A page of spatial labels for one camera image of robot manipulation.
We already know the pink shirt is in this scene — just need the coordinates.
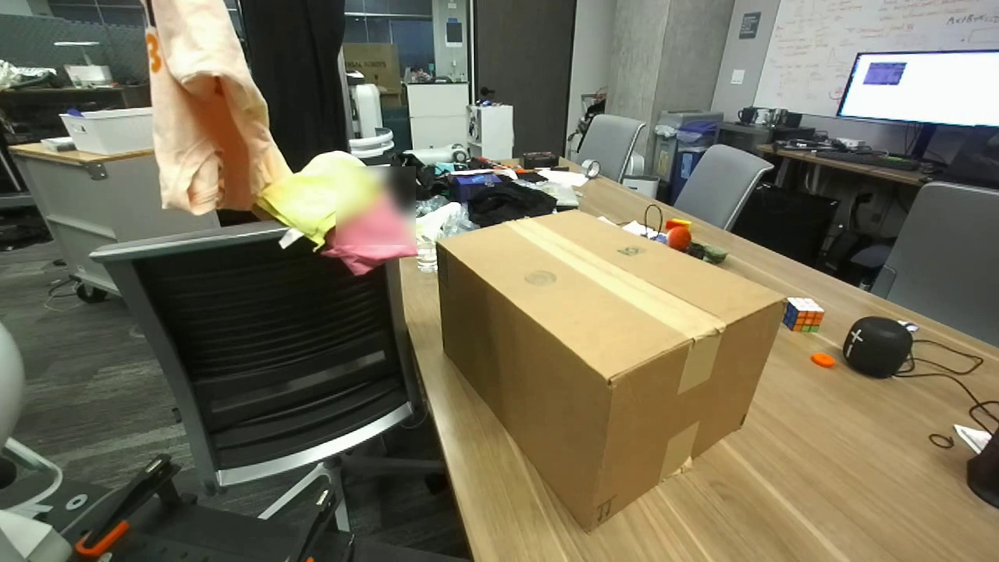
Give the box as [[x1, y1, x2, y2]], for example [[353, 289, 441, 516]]
[[321, 190, 423, 280]]

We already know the yellow shirt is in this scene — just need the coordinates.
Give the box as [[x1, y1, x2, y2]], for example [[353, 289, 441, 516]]
[[252, 150, 389, 249]]

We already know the peach shirt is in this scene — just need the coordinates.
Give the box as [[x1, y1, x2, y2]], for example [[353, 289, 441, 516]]
[[143, 0, 298, 218]]

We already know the brown cardboard box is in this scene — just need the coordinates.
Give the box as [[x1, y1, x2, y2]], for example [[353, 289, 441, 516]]
[[433, 205, 790, 534]]

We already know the white tall box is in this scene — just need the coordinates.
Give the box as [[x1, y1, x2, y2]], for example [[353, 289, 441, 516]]
[[475, 100, 517, 163]]

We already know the grey mesh-back office chair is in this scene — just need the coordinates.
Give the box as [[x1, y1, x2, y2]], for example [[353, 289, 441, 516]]
[[89, 218, 452, 537]]

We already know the black clothing pile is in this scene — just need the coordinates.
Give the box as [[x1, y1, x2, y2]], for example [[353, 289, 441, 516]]
[[384, 150, 563, 230]]

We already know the white crumpled plastic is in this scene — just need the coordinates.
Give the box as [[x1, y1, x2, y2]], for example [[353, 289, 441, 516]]
[[403, 198, 478, 275]]

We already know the white paper stack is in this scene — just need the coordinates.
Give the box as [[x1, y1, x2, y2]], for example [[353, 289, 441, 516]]
[[535, 165, 597, 212]]

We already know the white low cabinet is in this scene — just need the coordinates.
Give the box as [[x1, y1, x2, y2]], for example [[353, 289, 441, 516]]
[[403, 83, 475, 154]]

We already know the orange ball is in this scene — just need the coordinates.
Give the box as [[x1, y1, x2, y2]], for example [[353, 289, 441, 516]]
[[661, 212, 696, 252]]

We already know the black green small gadget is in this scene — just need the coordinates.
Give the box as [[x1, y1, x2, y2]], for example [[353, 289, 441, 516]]
[[685, 239, 731, 265]]

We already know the Rubik's cube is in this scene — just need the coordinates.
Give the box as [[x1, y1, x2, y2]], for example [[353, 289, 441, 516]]
[[782, 295, 827, 339]]

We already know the black round speaker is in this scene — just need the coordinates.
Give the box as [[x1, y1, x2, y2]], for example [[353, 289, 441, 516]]
[[839, 314, 918, 380]]

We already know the white rolling cabinet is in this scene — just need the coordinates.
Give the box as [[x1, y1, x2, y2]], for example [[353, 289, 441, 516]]
[[5, 139, 226, 305]]

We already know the white plastic bin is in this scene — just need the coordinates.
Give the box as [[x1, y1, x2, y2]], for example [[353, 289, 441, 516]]
[[55, 103, 159, 161]]

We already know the monitor showing white screen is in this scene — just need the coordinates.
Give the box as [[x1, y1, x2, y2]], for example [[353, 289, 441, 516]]
[[834, 48, 999, 130]]

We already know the small white card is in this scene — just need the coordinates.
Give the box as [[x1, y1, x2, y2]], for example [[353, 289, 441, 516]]
[[949, 422, 992, 455]]

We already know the white wall whiteboard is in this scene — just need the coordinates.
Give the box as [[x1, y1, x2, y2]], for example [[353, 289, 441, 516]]
[[753, 0, 999, 119]]

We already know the orange handled black clamp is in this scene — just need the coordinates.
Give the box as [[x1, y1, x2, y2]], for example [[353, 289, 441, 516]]
[[70, 454, 188, 562]]

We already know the thin black speaker cable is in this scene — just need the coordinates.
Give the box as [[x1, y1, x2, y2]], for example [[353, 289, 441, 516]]
[[904, 336, 999, 454]]

